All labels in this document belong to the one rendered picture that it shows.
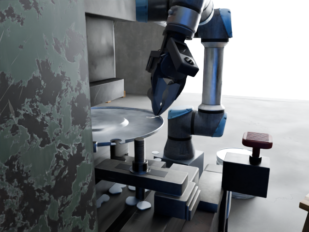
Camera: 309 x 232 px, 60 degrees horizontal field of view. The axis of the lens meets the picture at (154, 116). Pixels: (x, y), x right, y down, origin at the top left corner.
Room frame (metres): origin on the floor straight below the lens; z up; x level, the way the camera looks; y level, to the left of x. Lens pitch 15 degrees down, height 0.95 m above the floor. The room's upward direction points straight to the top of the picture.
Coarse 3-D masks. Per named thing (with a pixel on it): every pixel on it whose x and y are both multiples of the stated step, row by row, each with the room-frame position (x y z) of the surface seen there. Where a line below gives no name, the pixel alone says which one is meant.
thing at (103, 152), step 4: (100, 148) 0.44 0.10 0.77; (104, 148) 0.45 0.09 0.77; (108, 148) 0.47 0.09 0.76; (96, 152) 0.43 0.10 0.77; (100, 152) 0.44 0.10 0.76; (104, 152) 0.45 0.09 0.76; (108, 152) 0.47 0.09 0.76; (96, 156) 0.43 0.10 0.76; (100, 156) 0.44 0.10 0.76; (104, 156) 0.45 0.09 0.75; (108, 156) 0.46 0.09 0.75; (96, 160) 0.43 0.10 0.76; (100, 160) 0.44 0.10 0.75; (96, 164) 0.43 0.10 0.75
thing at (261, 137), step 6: (246, 132) 0.57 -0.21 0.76; (252, 132) 0.57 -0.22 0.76; (246, 138) 0.53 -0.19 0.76; (252, 138) 0.53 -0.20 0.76; (258, 138) 0.53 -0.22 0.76; (264, 138) 0.53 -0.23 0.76; (270, 138) 0.53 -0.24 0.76; (246, 144) 0.52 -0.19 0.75; (252, 144) 0.51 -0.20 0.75; (258, 144) 0.51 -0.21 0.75; (264, 144) 0.51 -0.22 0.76; (270, 144) 0.51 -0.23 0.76; (252, 150) 0.54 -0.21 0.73; (258, 150) 0.54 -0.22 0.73; (258, 156) 0.54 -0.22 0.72
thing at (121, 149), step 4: (152, 116) 0.68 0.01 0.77; (112, 140) 0.49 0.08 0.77; (116, 140) 0.54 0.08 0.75; (120, 140) 0.56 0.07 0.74; (116, 144) 0.54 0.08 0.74; (120, 144) 0.56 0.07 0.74; (124, 144) 0.57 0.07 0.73; (112, 148) 0.53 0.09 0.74; (116, 148) 0.54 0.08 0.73; (120, 148) 0.56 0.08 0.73; (124, 148) 0.57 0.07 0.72; (128, 148) 0.59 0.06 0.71; (112, 152) 0.53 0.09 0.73; (116, 152) 0.54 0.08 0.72; (120, 152) 0.56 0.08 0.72; (124, 152) 0.57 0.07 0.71; (128, 152) 0.59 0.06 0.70; (120, 156) 0.56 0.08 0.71
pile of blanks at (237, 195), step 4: (216, 160) 1.69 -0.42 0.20; (220, 160) 1.62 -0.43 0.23; (216, 164) 1.68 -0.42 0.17; (220, 164) 1.63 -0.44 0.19; (232, 192) 1.54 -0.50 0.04; (236, 192) 1.54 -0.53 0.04; (232, 196) 1.54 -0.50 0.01; (236, 196) 1.53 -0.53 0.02; (240, 196) 1.53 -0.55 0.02; (244, 196) 1.53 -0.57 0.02; (248, 196) 1.54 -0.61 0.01; (252, 196) 1.54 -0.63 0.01
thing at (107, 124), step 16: (96, 112) 0.67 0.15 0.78; (112, 112) 0.67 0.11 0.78; (128, 112) 0.67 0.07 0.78; (144, 112) 0.67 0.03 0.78; (96, 128) 0.51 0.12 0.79; (112, 128) 0.52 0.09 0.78; (128, 128) 0.53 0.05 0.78; (144, 128) 0.53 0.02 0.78; (160, 128) 0.52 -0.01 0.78; (112, 144) 0.44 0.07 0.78
